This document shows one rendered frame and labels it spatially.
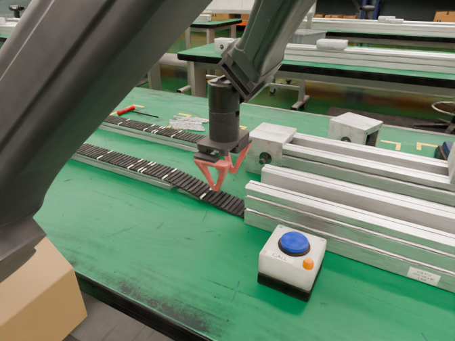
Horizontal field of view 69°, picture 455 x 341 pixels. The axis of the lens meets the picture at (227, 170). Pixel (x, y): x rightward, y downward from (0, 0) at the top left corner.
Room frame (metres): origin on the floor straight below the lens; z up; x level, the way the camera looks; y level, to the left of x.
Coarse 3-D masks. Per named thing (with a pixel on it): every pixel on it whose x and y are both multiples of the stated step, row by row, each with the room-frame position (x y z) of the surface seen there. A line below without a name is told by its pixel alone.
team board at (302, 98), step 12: (216, 0) 3.86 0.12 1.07; (228, 0) 3.79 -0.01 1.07; (240, 0) 3.73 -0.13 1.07; (252, 0) 3.67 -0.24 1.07; (204, 12) 3.85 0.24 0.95; (216, 12) 3.79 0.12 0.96; (228, 12) 3.72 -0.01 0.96; (240, 12) 3.72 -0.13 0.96; (312, 12) 3.38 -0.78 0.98; (276, 84) 3.56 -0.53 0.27; (300, 84) 3.44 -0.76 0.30; (300, 96) 3.43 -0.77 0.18
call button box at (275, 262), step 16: (272, 240) 0.39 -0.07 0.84; (320, 240) 0.39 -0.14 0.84; (272, 256) 0.35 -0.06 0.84; (288, 256) 0.35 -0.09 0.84; (304, 256) 0.35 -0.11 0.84; (320, 256) 0.36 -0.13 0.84; (272, 272) 0.35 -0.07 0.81; (288, 272) 0.34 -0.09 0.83; (304, 272) 0.33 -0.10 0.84; (272, 288) 0.35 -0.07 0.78; (288, 288) 0.34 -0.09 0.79; (304, 288) 0.33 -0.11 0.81
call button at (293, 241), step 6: (288, 234) 0.39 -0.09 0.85; (294, 234) 0.39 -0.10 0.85; (300, 234) 0.39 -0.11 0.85; (282, 240) 0.37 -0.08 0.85; (288, 240) 0.37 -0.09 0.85; (294, 240) 0.37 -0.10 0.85; (300, 240) 0.37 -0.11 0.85; (306, 240) 0.37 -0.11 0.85; (282, 246) 0.37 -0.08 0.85; (288, 246) 0.36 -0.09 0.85; (294, 246) 0.36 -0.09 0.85; (300, 246) 0.36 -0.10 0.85; (306, 246) 0.36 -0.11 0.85; (294, 252) 0.36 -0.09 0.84
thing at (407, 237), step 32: (256, 192) 0.49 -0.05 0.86; (288, 192) 0.48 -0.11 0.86; (320, 192) 0.51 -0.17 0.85; (352, 192) 0.49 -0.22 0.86; (384, 192) 0.48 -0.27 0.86; (256, 224) 0.49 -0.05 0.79; (288, 224) 0.46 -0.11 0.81; (320, 224) 0.44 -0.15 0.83; (352, 224) 0.41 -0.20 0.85; (384, 224) 0.40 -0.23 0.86; (416, 224) 0.43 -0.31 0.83; (448, 224) 0.41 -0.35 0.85; (352, 256) 0.41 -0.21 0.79; (384, 256) 0.39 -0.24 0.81; (416, 256) 0.37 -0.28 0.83; (448, 256) 0.35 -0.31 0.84; (448, 288) 0.34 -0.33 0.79
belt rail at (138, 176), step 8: (80, 160) 0.76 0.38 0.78; (88, 160) 0.75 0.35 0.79; (96, 160) 0.73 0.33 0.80; (104, 168) 0.72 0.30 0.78; (112, 168) 0.71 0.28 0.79; (120, 168) 0.70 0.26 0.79; (128, 176) 0.68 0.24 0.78; (136, 176) 0.67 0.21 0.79; (144, 176) 0.67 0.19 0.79; (152, 184) 0.65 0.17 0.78; (160, 184) 0.64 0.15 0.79; (168, 184) 0.63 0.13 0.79
